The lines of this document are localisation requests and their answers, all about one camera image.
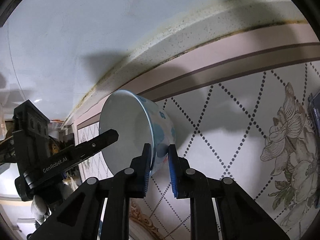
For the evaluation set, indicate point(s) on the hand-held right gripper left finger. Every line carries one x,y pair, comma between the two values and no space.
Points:
147,170

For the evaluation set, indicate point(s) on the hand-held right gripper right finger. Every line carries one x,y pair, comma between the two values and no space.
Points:
172,170

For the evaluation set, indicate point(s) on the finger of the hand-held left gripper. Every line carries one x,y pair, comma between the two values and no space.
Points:
100,142

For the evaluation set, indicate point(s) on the white bowl with blue flowers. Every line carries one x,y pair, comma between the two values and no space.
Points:
125,120

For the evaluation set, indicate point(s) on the person's left hand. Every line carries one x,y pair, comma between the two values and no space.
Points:
38,208

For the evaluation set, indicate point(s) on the printed floral counter cloth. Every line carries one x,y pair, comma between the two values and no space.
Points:
225,105

